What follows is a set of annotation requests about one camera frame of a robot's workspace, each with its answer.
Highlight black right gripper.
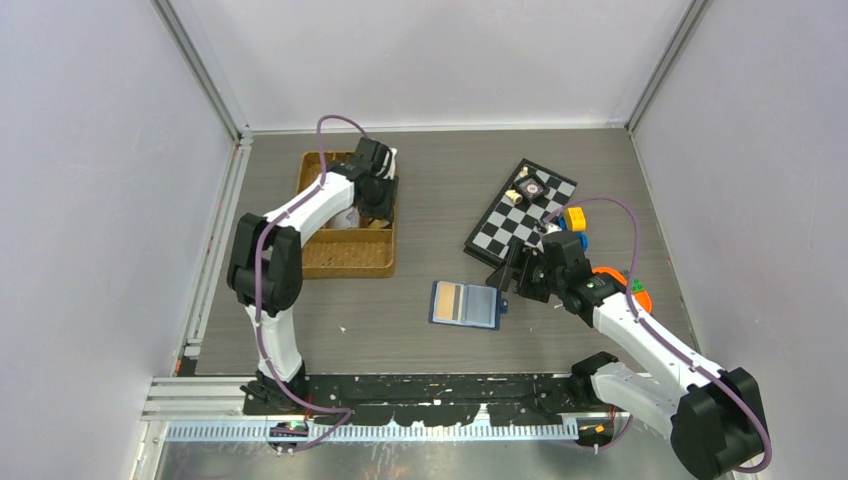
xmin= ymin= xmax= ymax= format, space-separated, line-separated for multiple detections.
xmin=486 ymin=241 xmax=566 ymax=304

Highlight white credit card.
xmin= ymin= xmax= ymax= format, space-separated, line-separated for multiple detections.
xmin=328 ymin=207 xmax=360 ymax=229

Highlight tan credit card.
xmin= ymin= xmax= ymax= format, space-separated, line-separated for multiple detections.
xmin=433 ymin=281 xmax=465 ymax=324

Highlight blue card holder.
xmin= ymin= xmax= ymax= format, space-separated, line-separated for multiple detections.
xmin=428 ymin=280 xmax=509 ymax=330

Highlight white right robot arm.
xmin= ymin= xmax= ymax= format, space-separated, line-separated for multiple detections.
xmin=486 ymin=231 xmax=773 ymax=479

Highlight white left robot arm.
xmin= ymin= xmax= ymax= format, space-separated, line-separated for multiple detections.
xmin=226 ymin=137 xmax=399 ymax=414

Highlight black white chessboard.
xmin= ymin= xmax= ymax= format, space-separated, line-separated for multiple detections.
xmin=463 ymin=158 xmax=578 ymax=267

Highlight woven bamboo cutlery tray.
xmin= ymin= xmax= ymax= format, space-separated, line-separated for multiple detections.
xmin=295 ymin=151 xmax=397 ymax=280

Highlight blue yellow toy car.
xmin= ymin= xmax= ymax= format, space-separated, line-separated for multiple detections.
xmin=558 ymin=206 xmax=589 ymax=251

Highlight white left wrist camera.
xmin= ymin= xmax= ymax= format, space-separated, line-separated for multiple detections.
xmin=384 ymin=148 xmax=398 ymax=180

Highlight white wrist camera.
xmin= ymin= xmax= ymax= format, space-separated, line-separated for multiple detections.
xmin=536 ymin=223 xmax=562 ymax=251
xmin=384 ymin=148 xmax=398 ymax=180

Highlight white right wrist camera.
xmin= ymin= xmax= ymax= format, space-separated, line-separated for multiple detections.
xmin=536 ymin=223 xmax=562 ymax=251

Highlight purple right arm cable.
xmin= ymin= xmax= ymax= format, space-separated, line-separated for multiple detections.
xmin=543 ymin=195 xmax=775 ymax=474

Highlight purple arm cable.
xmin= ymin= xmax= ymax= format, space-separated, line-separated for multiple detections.
xmin=252 ymin=115 xmax=370 ymax=452
xmin=543 ymin=195 xmax=775 ymax=474

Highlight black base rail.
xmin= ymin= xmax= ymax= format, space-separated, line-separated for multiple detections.
xmin=240 ymin=373 xmax=622 ymax=428

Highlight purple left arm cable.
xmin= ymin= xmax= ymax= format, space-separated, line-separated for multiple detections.
xmin=252 ymin=115 xmax=370 ymax=452

